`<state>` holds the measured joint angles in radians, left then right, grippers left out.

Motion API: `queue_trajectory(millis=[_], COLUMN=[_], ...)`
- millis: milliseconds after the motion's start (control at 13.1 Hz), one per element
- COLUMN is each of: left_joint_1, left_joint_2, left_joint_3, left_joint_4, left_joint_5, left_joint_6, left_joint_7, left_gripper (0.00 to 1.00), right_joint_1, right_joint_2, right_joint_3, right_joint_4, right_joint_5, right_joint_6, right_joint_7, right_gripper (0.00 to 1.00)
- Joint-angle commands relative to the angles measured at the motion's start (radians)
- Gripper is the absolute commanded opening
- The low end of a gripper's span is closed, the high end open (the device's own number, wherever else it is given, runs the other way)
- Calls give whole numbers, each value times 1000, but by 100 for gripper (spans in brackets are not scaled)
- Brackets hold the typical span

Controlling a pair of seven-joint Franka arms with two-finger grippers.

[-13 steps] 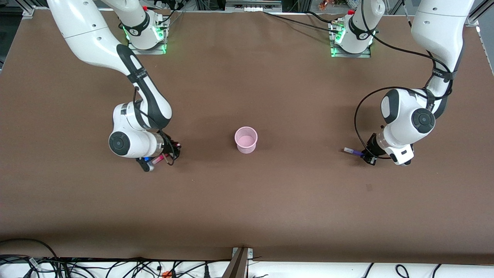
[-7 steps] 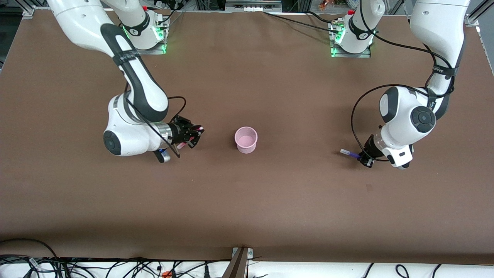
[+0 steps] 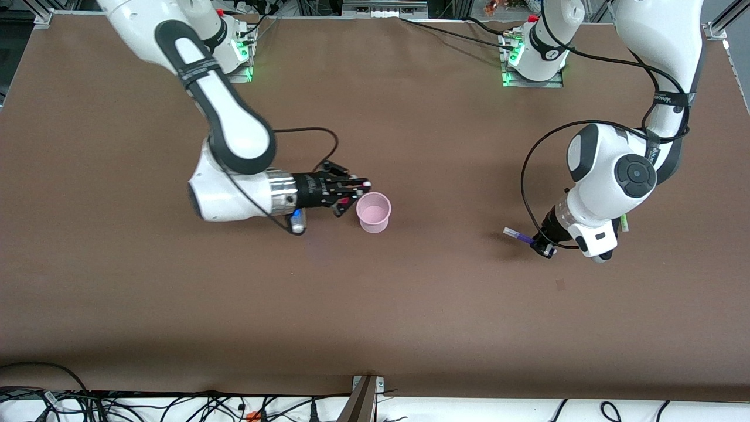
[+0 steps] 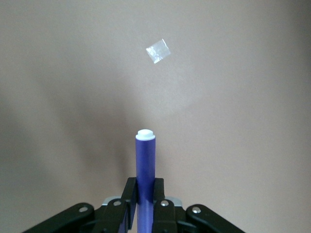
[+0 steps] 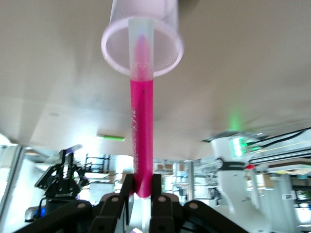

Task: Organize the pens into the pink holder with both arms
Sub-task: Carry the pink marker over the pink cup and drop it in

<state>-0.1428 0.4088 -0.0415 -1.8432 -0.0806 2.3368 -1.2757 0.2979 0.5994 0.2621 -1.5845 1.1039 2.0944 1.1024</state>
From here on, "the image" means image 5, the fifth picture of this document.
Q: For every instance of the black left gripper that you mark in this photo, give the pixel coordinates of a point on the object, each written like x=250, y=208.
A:
x=62, y=190

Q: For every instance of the green highlighter pen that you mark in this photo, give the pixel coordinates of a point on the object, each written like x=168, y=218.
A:
x=111, y=138

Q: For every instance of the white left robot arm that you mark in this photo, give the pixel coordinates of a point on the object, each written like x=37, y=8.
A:
x=226, y=174

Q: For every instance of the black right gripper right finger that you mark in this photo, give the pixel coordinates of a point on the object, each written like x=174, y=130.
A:
x=167, y=216

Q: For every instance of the pink highlighter pen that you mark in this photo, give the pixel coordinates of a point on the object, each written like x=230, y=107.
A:
x=142, y=126

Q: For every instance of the purple highlighter pen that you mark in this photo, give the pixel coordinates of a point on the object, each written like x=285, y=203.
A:
x=73, y=149

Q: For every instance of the black shelf rack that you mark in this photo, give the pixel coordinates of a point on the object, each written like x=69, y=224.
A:
x=97, y=163

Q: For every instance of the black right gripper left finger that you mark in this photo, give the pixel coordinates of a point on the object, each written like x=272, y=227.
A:
x=109, y=213

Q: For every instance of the clear plastic cup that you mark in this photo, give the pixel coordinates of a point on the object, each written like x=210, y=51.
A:
x=167, y=43

